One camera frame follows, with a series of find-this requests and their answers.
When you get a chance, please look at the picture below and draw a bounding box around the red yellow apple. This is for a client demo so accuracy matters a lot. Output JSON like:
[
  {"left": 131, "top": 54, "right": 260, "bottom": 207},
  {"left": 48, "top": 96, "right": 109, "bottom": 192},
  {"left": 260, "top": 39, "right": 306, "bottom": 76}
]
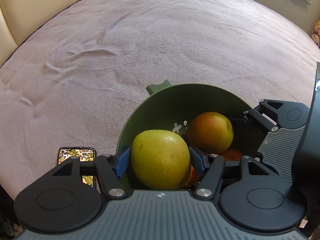
[{"left": 186, "top": 112, "right": 234, "bottom": 154}]

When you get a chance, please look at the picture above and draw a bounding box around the pink bed blanket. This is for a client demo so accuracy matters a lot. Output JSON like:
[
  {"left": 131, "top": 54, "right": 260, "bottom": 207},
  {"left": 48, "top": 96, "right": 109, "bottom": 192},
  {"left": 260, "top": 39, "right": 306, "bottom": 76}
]
[{"left": 1, "top": 0, "right": 319, "bottom": 198}]

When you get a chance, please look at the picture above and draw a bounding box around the orange tangerine in bowl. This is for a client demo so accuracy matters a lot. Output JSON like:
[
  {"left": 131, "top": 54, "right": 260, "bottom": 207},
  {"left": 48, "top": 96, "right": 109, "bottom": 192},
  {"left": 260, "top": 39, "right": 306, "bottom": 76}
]
[{"left": 220, "top": 148, "right": 243, "bottom": 161}]

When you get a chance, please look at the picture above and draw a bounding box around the yellow green pear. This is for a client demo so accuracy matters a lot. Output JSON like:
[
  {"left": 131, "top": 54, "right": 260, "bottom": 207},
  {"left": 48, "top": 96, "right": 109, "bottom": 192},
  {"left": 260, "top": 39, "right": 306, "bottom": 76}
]
[{"left": 130, "top": 129, "right": 191, "bottom": 190}]

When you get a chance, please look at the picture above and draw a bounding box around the plush toy stack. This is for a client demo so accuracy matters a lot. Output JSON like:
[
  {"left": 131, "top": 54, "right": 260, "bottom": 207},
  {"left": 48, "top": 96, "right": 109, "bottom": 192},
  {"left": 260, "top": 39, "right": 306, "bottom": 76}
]
[{"left": 311, "top": 18, "right": 320, "bottom": 48}]

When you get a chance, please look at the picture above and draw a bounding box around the green fruit bowl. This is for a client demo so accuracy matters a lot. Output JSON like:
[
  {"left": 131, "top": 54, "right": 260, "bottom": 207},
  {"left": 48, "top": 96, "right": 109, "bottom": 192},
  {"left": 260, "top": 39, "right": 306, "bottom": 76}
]
[{"left": 116, "top": 79, "right": 263, "bottom": 190}]

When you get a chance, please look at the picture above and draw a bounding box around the cream padded headboard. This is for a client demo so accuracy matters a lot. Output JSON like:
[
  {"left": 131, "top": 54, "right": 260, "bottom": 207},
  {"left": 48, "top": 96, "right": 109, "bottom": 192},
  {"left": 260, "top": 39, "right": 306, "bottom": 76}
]
[{"left": 1, "top": 0, "right": 80, "bottom": 64}]

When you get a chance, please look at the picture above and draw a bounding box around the smartphone with lit screen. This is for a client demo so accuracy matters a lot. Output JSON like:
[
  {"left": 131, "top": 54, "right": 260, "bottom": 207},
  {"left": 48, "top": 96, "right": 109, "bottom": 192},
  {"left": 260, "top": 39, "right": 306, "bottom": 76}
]
[{"left": 57, "top": 147, "right": 97, "bottom": 188}]

